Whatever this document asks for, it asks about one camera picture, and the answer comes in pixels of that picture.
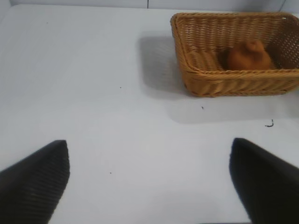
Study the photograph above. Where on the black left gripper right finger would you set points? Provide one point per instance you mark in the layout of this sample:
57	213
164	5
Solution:
264	184

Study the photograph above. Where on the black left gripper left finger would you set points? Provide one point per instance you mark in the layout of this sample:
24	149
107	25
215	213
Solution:
32	184

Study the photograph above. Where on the orange-brown bread roll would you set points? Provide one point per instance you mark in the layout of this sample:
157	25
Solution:
248	57

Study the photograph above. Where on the brown wicker basket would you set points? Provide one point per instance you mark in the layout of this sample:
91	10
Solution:
210	77

